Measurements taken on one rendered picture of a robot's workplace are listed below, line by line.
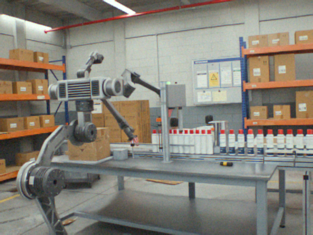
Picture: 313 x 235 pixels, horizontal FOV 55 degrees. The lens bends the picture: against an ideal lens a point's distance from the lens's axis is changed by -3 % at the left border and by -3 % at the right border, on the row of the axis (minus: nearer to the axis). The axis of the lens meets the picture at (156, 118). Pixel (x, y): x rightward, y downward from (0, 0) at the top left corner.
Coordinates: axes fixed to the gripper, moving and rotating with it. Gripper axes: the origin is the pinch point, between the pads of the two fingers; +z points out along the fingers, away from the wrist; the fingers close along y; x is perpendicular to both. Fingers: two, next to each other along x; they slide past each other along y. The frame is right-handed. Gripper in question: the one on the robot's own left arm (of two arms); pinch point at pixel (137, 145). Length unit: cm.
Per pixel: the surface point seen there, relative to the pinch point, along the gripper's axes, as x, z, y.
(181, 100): -64, 1, -9
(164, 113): -48, 0, -16
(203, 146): -52, 41, -3
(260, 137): -94, 64, -4
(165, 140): -34.3, 18.2, -17.0
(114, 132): 179, -118, 261
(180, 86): -72, -8, -8
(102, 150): 15.3, -11.4, -30.0
